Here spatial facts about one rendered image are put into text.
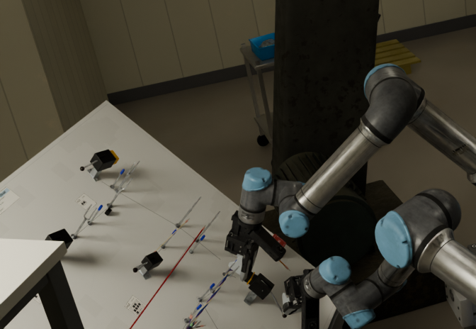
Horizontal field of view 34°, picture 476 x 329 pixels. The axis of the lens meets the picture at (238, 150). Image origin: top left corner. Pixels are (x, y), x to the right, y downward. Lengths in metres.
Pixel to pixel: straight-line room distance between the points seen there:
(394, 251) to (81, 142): 1.12
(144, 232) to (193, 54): 5.27
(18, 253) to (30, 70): 4.23
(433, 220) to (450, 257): 0.09
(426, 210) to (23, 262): 0.91
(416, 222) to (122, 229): 0.93
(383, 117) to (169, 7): 5.59
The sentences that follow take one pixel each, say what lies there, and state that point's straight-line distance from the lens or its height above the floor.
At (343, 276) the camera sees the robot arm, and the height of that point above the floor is 1.25.
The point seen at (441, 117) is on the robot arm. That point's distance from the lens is 2.09.
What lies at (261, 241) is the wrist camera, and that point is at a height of 1.28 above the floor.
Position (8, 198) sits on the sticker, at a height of 1.56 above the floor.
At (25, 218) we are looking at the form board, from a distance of 2.16.
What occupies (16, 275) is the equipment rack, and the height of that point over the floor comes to 1.85.
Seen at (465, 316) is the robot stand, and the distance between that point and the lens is 2.17.
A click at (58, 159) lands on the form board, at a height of 1.56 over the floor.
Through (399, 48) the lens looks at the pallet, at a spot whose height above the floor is 0.09.
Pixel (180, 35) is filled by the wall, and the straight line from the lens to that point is 7.43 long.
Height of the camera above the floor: 2.39
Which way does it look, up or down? 24 degrees down
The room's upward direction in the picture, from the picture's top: 13 degrees counter-clockwise
